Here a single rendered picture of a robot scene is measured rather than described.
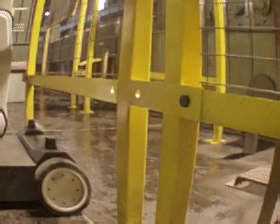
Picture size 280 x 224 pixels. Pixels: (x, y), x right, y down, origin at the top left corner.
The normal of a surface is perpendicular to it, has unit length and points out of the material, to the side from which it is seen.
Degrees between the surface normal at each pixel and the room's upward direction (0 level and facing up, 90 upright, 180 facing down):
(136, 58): 90
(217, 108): 90
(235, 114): 90
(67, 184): 90
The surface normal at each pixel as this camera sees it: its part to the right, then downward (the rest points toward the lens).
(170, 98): -0.83, 0.03
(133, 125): 0.56, 0.12
